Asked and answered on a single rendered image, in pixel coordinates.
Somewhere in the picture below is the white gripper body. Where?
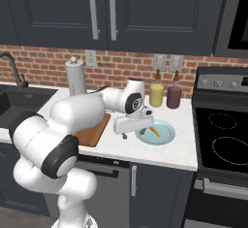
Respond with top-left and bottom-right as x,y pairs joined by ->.
112,114 -> 156,136

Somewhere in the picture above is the orange piece of meat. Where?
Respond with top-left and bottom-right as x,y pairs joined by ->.
148,125 -> 161,139

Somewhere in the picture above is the light blue plate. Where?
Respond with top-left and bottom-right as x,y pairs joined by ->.
134,118 -> 176,147

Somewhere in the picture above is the brown wooden cutting board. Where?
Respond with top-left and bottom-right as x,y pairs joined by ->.
74,113 -> 112,148

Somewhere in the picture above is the yellow sauce bottle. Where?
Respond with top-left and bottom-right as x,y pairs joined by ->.
148,69 -> 165,109

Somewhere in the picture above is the dark red sauce bottle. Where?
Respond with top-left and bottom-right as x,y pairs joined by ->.
166,70 -> 183,111

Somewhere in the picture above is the grey dishwasher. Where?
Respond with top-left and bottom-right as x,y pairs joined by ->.
43,154 -> 132,228

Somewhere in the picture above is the dark base cupboard door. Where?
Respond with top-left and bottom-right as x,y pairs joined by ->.
128,162 -> 196,228

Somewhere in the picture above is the white paper towel roll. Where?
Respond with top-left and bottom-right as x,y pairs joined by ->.
64,55 -> 88,97

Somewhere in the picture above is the black and grey stove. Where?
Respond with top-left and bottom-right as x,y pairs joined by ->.
182,65 -> 248,228

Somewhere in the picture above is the dark sink basin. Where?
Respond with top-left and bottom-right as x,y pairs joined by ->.
0,85 -> 59,132

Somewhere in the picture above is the dark cupboard under sink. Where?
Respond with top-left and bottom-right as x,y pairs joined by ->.
0,140 -> 51,218

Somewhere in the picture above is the black tap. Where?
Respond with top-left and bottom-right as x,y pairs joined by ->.
0,50 -> 30,89

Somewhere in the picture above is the black microwave oven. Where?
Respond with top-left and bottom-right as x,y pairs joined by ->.
212,0 -> 248,59

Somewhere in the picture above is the black dishwasher handle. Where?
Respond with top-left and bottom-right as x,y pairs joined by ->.
77,164 -> 120,179

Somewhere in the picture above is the grey base cupboard handle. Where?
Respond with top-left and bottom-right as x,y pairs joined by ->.
130,164 -> 139,198

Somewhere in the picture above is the grey oven door handle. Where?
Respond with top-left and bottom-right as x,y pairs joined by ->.
201,177 -> 248,202

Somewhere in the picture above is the grey cupboard door handle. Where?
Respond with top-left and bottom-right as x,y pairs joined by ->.
108,0 -> 118,42
87,0 -> 100,42

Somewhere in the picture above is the dark narrow wall cupboard door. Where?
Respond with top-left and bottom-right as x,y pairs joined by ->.
0,0 -> 21,47

